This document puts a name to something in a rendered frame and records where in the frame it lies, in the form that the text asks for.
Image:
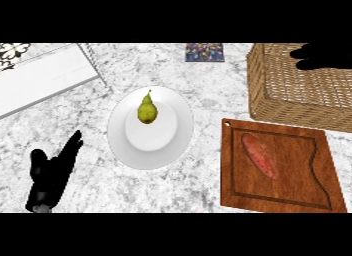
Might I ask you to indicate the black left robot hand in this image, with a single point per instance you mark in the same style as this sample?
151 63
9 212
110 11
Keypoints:
51 176

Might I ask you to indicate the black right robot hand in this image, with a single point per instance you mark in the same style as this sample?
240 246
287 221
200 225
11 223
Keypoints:
331 55

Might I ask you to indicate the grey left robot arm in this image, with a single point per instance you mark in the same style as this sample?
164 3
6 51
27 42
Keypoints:
42 209

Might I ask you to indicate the brown wicker basket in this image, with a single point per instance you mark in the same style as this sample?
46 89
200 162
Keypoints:
306 93

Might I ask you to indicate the reddish sweet potato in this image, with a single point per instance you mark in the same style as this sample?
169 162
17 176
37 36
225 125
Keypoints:
260 156

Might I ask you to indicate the brown wooden cutting board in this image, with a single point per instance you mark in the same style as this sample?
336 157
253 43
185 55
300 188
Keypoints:
282 170

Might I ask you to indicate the white oval plate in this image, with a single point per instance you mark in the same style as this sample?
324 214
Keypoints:
150 130

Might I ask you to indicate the colourful patterned box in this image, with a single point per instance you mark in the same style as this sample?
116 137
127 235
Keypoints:
204 52

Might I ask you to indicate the green pear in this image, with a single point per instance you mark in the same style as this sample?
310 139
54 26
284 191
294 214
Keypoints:
147 111

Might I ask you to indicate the black and white patterned panel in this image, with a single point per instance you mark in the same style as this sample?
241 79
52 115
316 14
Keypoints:
3 56

